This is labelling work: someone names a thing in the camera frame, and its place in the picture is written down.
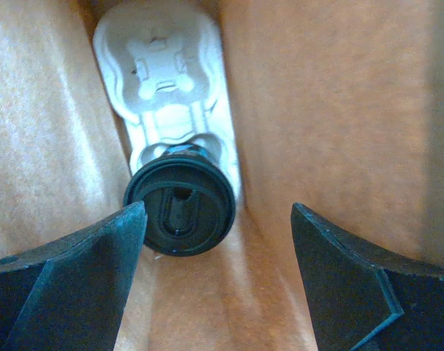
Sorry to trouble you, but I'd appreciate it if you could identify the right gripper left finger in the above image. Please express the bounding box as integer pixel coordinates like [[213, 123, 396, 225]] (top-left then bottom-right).
[[0, 202, 147, 350]]

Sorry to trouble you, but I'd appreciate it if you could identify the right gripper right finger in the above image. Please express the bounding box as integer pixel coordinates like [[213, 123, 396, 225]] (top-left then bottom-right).
[[290, 203, 444, 350]]

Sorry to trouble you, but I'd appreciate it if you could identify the brown paper bag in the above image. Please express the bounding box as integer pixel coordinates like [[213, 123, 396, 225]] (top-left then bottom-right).
[[0, 1, 444, 350]]

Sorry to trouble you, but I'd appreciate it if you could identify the black cup lid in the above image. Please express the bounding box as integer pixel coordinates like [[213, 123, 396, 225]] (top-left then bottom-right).
[[123, 154, 236, 257]]

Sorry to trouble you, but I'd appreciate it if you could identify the single cardboard cup carrier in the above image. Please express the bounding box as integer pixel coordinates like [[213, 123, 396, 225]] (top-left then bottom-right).
[[93, 1, 242, 197]]

